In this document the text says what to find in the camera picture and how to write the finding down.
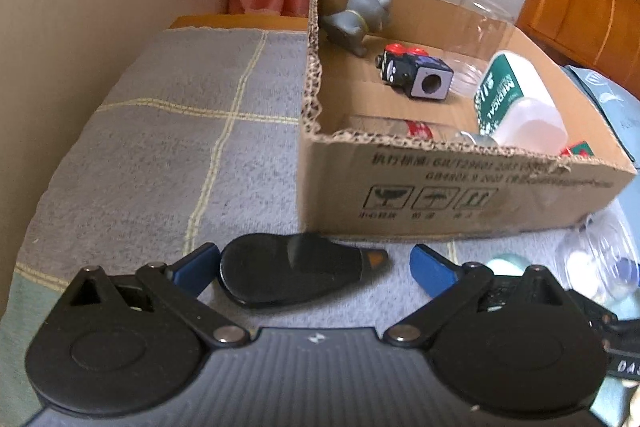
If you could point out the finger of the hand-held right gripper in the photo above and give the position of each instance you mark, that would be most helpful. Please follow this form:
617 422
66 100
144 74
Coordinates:
620 332
624 268

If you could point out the white bottle green label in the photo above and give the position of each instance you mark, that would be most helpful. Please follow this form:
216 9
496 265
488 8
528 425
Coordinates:
520 107

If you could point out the checked grey green blanket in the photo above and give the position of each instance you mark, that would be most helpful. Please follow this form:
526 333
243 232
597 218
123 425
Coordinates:
175 132

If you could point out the black teardrop-shaped gadget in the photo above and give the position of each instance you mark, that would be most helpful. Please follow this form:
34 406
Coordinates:
290 272

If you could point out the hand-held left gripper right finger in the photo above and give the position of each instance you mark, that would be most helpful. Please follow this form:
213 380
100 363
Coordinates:
432 269

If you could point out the clear round plastic container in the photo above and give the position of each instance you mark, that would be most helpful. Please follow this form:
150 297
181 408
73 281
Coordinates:
590 257

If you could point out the black toy train red wheels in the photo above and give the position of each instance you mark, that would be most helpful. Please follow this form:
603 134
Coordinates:
400 69

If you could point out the clear tube with red label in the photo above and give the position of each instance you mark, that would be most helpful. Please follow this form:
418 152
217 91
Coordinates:
420 129

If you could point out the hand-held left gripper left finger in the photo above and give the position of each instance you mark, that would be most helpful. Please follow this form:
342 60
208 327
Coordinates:
197 264

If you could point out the wooden table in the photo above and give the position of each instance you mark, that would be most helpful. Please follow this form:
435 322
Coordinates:
225 22

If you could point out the cardboard box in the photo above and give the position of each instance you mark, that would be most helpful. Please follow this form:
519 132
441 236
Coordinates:
425 202

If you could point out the mint green oval case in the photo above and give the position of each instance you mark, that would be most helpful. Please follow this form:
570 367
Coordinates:
505 264

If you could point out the grey animal toy figure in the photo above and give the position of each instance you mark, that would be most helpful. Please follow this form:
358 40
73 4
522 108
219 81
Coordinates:
357 14

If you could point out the wooden bed headboard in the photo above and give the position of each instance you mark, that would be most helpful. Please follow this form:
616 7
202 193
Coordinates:
590 7

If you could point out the clear plastic jar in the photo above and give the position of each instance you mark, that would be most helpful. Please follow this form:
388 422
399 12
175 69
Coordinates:
480 37

